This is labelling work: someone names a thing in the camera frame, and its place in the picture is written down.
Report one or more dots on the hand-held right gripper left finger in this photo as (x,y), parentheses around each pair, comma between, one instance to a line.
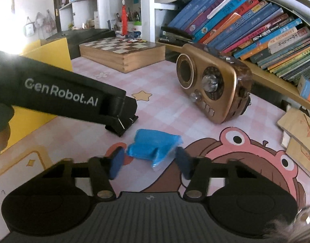
(117,162)

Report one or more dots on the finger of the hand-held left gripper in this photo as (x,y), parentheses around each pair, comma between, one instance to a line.
(124,106)

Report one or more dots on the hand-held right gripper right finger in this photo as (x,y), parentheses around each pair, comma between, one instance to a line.
(184,162)

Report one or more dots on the black binder clip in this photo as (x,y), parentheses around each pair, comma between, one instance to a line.
(119,130)

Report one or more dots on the blue plastic packet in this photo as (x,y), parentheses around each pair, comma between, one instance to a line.
(149,144)

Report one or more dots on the yellow cardboard box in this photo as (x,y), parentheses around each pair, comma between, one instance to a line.
(56,53)

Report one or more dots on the pink printed desk mat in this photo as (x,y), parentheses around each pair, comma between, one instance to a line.
(157,106)

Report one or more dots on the wooden chess box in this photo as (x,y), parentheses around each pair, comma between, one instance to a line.
(124,53)

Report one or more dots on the white hanging bag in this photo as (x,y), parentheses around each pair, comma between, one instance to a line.
(29,27)
(50,22)
(39,20)

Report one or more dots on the colourful round game pieces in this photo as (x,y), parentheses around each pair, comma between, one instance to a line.
(133,40)

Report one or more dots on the white tub with green lid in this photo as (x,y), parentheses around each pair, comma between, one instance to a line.
(136,27)

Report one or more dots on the black stapler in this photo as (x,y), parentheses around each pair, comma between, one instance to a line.
(175,36)

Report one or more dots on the red tassel ornament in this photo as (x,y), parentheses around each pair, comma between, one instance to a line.
(124,17)

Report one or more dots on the cup of pens and brushes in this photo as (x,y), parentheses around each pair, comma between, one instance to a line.
(130,16)

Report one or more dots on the brown retro radio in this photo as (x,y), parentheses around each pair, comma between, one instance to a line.
(228,81)

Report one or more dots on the white bookshelf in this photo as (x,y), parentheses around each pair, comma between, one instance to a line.
(144,10)

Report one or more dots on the white side shelf unit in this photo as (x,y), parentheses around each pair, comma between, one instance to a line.
(101,5)

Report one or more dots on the flat kraft envelopes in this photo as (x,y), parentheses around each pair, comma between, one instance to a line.
(299,136)

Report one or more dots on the grey fuzzy cloth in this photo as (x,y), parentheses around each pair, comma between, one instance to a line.
(296,225)

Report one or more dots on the orange and white carton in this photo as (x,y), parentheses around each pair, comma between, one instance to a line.
(308,91)

